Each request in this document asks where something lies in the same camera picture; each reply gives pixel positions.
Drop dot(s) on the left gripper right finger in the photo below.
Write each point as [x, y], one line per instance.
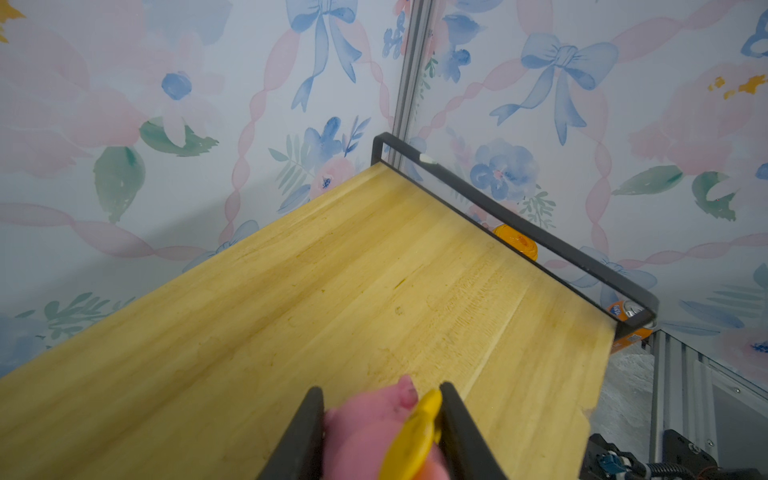
[467, 455]

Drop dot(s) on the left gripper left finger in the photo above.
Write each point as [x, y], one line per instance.
[299, 452]

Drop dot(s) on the sunflower pink bear toy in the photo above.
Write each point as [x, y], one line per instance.
[388, 433]

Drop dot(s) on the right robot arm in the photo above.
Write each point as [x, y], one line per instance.
[648, 462]

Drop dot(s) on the orange soda can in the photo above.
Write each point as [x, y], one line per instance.
[635, 323]

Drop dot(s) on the wooden three-tier shelf black frame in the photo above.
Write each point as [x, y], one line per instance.
[396, 272]

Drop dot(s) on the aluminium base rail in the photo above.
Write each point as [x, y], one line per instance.
[705, 416]

